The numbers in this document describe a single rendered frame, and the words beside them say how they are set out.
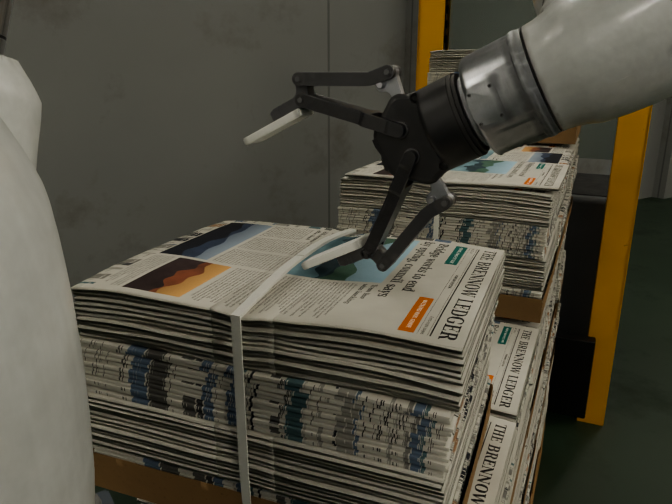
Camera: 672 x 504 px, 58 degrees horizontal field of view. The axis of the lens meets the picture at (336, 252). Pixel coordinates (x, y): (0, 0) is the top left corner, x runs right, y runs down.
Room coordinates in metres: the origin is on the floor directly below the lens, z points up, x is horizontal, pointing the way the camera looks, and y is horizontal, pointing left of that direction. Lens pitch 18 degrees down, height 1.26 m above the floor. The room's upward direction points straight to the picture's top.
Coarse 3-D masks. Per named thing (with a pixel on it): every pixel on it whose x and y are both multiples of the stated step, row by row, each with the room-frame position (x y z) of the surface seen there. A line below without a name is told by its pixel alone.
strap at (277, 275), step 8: (344, 232) 0.70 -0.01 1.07; (352, 232) 0.72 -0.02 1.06; (320, 240) 0.64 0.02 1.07; (328, 240) 0.64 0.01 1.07; (312, 248) 0.61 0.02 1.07; (296, 256) 0.58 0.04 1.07; (304, 256) 0.58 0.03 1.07; (288, 264) 0.56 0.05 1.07; (296, 264) 0.57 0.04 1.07; (280, 272) 0.54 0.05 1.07; (272, 280) 0.52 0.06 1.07; (264, 288) 0.51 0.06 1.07; (256, 296) 0.49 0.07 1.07; (248, 304) 0.48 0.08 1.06; (240, 312) 0.47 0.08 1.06
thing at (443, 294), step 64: (448, 256) 0.62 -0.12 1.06; (320, 320) 0.45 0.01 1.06; (384, 320) 0.45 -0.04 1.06; (448, 320) 0.45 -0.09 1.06; (320, 384) 0.44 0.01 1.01; (384, 384) 0.42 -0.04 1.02; (448, 384) 0.41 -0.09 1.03; (320, 448) 0.44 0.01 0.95; (384, 448) 0.42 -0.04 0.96; (448, 448) 0.40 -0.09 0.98
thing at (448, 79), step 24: (408, 96) 0.54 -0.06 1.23; (432, 96) 0.51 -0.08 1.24; (456, 96) 0.50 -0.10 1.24; (408, 120) 0.54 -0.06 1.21; (432, 120) 0.50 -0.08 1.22; (456, 120) 0.49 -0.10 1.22; (384, 144) 0.54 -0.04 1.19; (408, 144) 0.54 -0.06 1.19; (432, 144) 0.50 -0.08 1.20; (456, 144) 0.50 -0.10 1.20; (480, 144) 0.50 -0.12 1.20; (384, 168) 0.55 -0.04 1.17; (432, 168) 0.53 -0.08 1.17
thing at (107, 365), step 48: (192, 240) 0.68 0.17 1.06; (240, 240) 0.68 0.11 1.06; (288, 240) 0.69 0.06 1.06; (96, 288) 0.52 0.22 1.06; (144, 288) 0.52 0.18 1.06; (192, 288) 0.53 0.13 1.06; (96, 336) 0.53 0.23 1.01; (144, 336) 0.51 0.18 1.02; (192, 336) 0.49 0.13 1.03; (96, 384) 0.53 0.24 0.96; (144, 384) 0.51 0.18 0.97; (192, 384) 0.49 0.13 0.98; (96, 432) 0.53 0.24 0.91; (144, 432) 0.50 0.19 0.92; (192, 432) 0.49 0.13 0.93
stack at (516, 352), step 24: (552, 288) 1.30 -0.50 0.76; (552, 312) 1.41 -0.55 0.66; (504, 336) 0.90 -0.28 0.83; (528, 336) 0.91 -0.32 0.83; (504, 360) 0.82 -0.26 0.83; (528, 360) 0.82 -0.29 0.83; (504, 384) 0.75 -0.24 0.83; (528, 384) 0.91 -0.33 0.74; (504, 408) 0.70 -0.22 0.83; (528, 408) 0.91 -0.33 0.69; (504, 432) 0.64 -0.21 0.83; (480, 456) 0.59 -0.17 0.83; (504, 456) 0.59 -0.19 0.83; (528, 456) 0.98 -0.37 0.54; (480, 480) 0.55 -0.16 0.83; (504, 480) 0.61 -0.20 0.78
